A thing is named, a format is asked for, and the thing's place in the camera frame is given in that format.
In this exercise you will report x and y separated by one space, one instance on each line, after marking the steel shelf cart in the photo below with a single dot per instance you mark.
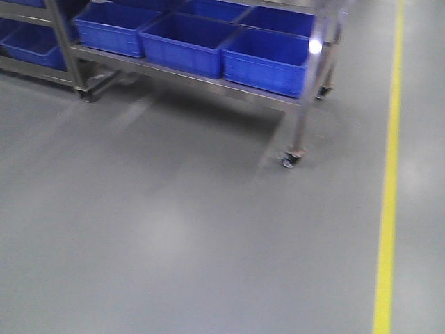
91 71

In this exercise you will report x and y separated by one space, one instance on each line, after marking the blue bin front right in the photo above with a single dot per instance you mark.
267 60

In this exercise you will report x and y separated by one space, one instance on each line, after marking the blue bin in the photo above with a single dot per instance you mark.
267 60
218 10
189 44
35 44
279 20
114 28

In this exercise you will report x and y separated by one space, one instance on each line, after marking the blue bin front middle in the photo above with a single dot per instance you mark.
189 44

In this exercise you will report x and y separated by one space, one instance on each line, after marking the blue bin back middle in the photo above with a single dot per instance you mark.
218 10

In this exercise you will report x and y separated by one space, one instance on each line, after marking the blue bin back right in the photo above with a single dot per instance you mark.
279 20

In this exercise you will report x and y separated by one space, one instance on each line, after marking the blue bin front left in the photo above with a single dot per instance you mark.
114 28

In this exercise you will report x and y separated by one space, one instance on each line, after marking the yellow floor line tape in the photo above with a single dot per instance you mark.
384 276

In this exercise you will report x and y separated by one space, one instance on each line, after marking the blue bin far left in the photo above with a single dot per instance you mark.
35 44

